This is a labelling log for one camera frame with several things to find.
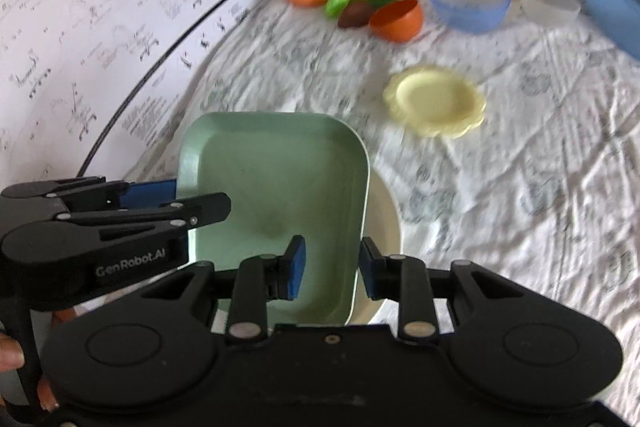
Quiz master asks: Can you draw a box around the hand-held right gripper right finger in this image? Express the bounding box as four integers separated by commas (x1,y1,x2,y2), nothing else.
359,237,541,343

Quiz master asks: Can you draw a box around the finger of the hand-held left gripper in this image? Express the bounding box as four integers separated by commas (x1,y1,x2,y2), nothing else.
0,176,179,214
50,192,233,234

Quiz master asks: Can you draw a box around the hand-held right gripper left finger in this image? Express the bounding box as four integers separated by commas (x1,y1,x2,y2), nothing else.
140,234,308,344

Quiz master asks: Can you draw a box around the cream round plate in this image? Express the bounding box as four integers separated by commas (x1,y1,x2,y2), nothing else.
210,167,403,333

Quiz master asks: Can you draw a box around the green square plate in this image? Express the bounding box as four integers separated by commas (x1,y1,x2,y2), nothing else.
179,112,371,327

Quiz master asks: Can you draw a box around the yellow scalloped plate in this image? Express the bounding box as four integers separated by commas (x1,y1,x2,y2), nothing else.
383,64,487,138

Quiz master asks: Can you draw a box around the orange plastic bowl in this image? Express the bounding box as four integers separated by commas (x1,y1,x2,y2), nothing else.
369,0,424,44

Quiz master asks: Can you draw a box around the blue translucent bowl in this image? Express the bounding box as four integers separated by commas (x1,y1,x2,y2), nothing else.
426,0,512,34

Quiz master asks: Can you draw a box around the clear plastic bowl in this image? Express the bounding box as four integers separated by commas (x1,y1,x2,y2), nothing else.
517,0,582,26

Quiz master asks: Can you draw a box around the person's left hand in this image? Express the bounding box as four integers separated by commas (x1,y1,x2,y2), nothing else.
0,334,60,412

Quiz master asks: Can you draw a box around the white printed paper sheet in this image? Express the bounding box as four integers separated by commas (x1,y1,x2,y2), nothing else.
0,0,296,188

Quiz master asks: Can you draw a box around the white printed blanket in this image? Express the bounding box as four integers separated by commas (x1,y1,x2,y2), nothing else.
130,0,640,427

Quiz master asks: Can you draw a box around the brown toy fruit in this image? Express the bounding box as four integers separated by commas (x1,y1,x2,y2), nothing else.
337,1,375,30

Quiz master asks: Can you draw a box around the black cable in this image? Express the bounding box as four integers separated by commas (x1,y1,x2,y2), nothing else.
75,0,234,180

